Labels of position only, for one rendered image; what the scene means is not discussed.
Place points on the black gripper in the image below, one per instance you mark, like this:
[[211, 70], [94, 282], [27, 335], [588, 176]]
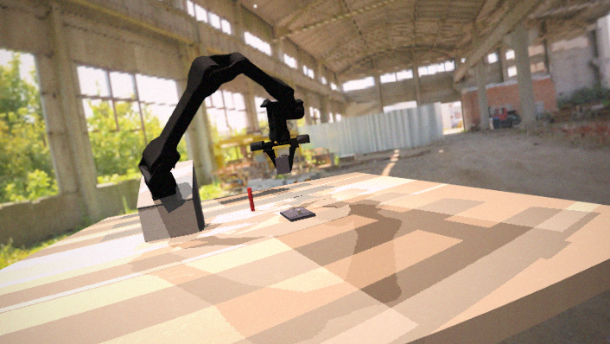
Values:
[[279, 132]]

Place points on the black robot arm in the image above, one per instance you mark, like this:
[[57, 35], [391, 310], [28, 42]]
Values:
[[205, 77]]

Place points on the dark red peg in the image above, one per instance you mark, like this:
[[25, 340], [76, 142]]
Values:
[[250, 199]]

